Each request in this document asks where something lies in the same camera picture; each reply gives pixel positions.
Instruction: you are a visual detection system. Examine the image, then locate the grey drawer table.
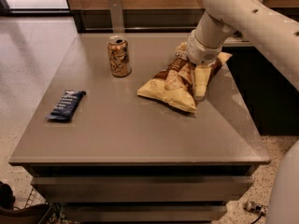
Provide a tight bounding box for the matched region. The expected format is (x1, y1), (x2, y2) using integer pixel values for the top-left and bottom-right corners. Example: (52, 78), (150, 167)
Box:
(10, 34), (270, 224)

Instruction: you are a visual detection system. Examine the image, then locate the striped cable connector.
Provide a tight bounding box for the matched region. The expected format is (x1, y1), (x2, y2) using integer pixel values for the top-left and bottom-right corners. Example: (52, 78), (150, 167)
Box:
(243, 201), (267, 224)

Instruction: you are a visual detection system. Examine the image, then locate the dark blue snack bar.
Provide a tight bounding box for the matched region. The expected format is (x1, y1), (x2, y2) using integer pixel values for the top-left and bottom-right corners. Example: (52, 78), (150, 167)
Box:
(47, 90), (86, 122)

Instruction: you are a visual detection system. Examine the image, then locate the gold soda can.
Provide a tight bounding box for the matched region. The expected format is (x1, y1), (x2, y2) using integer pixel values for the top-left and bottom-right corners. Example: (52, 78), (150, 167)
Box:
(107, 35), (132, 77)

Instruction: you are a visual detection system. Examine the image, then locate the left metal bracket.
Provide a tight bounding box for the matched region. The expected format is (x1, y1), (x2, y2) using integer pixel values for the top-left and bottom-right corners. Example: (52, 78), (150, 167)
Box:
(108, 0), (125, 33)

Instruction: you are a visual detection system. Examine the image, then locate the brown chip bag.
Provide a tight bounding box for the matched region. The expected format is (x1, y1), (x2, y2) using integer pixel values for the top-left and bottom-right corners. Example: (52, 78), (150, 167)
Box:
(137, 52), (232, 113)

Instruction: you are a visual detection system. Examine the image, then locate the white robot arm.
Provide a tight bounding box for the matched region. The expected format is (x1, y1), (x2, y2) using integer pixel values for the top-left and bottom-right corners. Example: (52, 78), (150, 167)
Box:
(187, 0), (299, 224)

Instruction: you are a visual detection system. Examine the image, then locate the wire basket with bag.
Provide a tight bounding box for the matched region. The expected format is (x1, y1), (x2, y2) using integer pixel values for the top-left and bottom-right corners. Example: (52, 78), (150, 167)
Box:
(0, 182), (76, 224)

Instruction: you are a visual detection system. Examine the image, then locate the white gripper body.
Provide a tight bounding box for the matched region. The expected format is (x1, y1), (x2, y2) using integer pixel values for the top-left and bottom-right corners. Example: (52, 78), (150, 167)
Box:
(186, 30), (221, 65)

